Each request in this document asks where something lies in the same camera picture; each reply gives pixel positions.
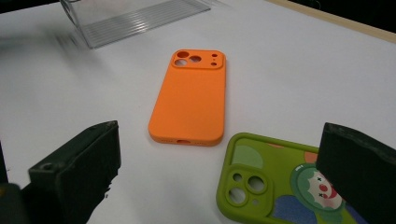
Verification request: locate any wooden table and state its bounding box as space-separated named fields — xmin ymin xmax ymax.
xmin=264 ymin=0 xmax=396 ymax=45

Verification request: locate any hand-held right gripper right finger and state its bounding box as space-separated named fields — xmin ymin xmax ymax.
xmin=315 ymin=121 xmax=396 ymax=224

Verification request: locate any clear ribbed plastic holder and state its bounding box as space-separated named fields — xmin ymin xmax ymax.
xmin=59 ymin=0 xmax=212 ymax=50

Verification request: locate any orange phone case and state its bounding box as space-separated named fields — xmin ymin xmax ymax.
xmin=148 ymin=49 xmax=227 ymax=147

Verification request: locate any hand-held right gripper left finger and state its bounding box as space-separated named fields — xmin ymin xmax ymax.
xmin=28 ymin=120 xmax=122 ymax=224

